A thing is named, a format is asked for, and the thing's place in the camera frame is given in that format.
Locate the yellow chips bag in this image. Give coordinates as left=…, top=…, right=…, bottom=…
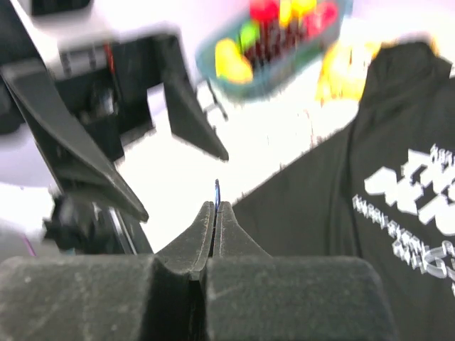
left=316, top=42, right=382, bottom=105

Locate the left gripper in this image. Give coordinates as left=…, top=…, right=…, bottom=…
left=1, top=33, right=229, bottom=222

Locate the green lime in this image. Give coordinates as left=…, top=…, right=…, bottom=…
left=238, top=21, right=260, bottom=51

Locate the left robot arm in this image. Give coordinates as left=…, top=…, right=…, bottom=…
left=1, top=1, right=228, bottom=254

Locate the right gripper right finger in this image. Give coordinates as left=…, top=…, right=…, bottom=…
left=205, top=202, right=397, bottom=340

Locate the teal plastic fruit basket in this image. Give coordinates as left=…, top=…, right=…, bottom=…
left=196, top=1, right=353, bottom=100

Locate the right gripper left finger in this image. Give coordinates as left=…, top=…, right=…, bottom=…
left=1, top=202, right=215, bottom=340

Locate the orange fruit top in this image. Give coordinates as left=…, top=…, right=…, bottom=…
left=279, top=0, right=317, bottom=28

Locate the black printed t-shirt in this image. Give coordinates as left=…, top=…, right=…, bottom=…
left=234, top=41, right=454, bottom=340

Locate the purple grapes bunch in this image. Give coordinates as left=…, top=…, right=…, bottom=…
left=244, top=19, right=308, bottom=71

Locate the yellow lemon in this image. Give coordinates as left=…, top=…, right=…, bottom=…
left=215, top=38, right=253, bottom=84

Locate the round silver brooch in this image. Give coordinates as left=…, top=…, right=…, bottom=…
left=214, top=179, right=221, bottom=210

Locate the red dragon fruit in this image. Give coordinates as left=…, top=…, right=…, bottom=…
left=306, top=1, right=338, bottom=37

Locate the red apple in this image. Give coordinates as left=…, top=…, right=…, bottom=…
left=250, top=0, right=279, bottom=22

